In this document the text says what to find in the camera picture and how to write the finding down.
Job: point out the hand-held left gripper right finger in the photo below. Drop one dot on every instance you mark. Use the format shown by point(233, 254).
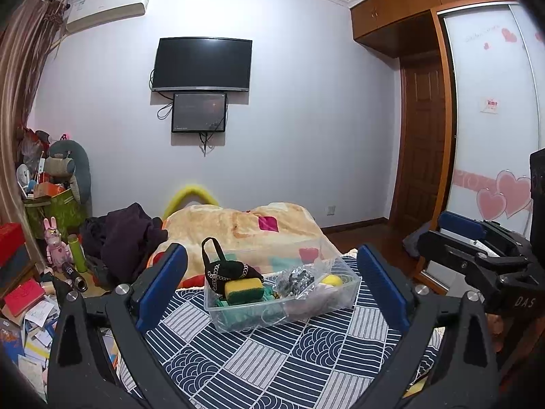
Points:
point(383, 285)

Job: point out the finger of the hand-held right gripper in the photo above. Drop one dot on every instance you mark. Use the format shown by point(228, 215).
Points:
point(443, 249)
point(462, 223)

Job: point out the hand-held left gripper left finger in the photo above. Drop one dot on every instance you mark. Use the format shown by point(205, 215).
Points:
point(162, 289)

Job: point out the yellow ball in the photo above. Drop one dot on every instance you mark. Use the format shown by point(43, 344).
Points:
point(331, 281)

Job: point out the yellow sponge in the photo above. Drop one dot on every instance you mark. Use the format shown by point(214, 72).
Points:
point(243, 292)

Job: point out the clear plastic storage box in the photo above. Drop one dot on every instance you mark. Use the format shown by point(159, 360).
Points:
point(238, 321)

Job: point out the black silver braided loop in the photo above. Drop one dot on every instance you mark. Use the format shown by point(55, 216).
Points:
point(293, 283)

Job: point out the dark clothes pile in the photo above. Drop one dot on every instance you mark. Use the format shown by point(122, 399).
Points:
point(123, 238)

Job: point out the white heart-print wardrobe door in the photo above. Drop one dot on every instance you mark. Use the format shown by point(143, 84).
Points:
point(489, 149)

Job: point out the black panel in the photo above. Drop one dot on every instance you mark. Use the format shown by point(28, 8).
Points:
point(538, 196)

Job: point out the black flashlight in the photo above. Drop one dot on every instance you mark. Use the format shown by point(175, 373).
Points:
point(75, 278)

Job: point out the brown wooden door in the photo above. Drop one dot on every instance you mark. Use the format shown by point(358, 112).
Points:
point(419, 145)

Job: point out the green bottle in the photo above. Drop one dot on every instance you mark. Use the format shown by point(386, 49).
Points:
point(78, 253)

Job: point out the beige patchwork blanket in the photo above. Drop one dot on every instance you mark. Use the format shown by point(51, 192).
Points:
point(238, 230)

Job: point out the pink bunny figure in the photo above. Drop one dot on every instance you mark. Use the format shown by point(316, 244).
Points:
point(56, 247)

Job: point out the paper notice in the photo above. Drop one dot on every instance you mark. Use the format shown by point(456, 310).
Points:
point(490, 106)

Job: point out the navy patterned bed sheet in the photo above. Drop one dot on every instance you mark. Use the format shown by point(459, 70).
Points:
point(276, 366)

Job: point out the red book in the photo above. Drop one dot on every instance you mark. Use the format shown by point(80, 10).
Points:
point(23, 298)

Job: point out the pile of papers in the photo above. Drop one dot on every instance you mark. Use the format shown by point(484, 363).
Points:
point(30, 345)

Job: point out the small white fan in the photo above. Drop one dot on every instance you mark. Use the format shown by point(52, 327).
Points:
point(24, 176)

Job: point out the wooden overhead cabinets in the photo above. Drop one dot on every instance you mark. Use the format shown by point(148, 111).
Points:
point(391, 12)

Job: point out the striped brown curtain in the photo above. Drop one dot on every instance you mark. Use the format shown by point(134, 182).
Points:
point(17, 106)

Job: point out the white air conditioner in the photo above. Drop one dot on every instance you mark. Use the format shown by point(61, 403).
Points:
point(106, 8)

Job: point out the wall socket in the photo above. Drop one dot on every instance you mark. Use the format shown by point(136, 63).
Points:
point(331, 210)

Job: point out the small black wall monitor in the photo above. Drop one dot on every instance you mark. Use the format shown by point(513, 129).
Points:
point(198, 112)

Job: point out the black wall television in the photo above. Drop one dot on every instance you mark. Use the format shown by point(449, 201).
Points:
point(202, 64)

